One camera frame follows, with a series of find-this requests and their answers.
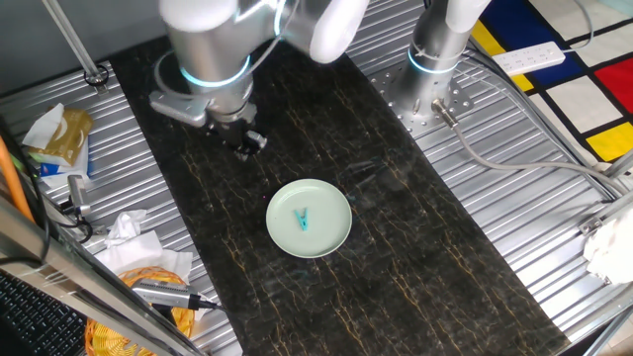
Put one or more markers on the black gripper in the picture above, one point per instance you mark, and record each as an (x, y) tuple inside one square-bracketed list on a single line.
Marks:
[(232, 128)]

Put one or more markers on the teal plastic clothespin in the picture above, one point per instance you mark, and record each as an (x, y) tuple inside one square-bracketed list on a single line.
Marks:
[(302, 220)]

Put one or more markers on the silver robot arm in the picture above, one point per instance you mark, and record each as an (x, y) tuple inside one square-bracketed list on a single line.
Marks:
[(212, 44)]

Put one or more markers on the pale green round plate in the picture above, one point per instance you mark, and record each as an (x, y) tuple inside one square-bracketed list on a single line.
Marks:
[(326, 232)]

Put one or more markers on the crumpled white tissue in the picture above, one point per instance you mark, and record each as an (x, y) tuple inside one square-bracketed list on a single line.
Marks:
[(123, 225)]

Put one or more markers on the gold tissue box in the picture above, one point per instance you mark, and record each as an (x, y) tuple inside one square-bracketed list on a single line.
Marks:
[(69, 133)]

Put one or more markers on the black marble pattern mat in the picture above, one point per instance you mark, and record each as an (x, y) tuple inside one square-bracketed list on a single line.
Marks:
[(395, 272)]

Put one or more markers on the blue white tissue pack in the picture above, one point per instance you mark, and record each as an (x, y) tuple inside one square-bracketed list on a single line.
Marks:
[(54, 170)]

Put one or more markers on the thin aluminium pole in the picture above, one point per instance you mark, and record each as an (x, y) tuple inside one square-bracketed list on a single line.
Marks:
[(74, 42)]

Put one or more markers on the orange tube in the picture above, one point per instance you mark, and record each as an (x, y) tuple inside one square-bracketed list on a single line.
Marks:
[(12, 183)]

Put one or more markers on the yellow wicker basket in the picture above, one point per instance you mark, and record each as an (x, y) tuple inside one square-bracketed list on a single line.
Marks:
[(106, 341)]

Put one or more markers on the black keyboard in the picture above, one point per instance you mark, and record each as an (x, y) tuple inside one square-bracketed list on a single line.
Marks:
[(34, 321)]

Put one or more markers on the white power strip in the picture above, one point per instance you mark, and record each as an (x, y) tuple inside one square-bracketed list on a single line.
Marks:
[(529, 58)]

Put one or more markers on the colourful squares floor mat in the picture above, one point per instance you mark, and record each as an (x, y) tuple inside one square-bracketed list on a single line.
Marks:
[(583, 99)]

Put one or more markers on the aluminium corner profile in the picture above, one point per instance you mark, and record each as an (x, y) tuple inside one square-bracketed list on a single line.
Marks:
[(601, 217)]

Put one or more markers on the bunched white cloth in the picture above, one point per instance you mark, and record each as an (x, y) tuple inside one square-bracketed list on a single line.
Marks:
[(610, 252)]

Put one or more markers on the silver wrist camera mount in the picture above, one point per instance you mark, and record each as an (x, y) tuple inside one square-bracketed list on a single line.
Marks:
[(178, 109)]

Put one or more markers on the silver camera with plug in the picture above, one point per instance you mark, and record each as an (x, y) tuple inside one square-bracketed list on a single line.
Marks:
[(158, 292)]

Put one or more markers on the silver camera on mount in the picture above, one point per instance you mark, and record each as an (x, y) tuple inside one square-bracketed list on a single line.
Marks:
[(77, 193)]

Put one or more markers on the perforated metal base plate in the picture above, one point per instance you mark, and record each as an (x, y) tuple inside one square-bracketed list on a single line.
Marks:
[(425, 111)]

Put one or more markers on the aluminium frame beam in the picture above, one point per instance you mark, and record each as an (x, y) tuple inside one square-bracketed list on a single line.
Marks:
[(49, 267)]

